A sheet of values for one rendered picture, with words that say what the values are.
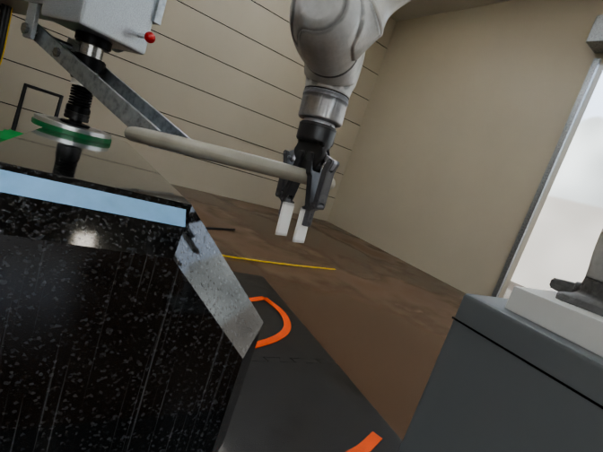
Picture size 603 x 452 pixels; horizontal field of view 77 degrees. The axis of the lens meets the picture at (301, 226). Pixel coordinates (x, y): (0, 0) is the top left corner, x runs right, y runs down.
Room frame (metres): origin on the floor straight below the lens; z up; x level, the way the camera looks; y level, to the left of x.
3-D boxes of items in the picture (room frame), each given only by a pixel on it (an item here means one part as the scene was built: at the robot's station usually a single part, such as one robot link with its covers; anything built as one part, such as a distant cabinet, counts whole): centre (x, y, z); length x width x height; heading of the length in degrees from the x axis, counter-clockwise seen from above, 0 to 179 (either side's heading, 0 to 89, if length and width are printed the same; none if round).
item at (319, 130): (0.76, 0.03, 0.98); 0.08 x 0.07 x 0.09; 49
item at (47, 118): (1.19, 0.78, 0.82); 0.21 x 0.21 x 0.01
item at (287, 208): (0.77, 0.04, 0.82); 0.03 x 0.01 x 0.07; 139
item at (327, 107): (0.77, 0.03, 1.05); 0.09 x 0.09 x 0.06
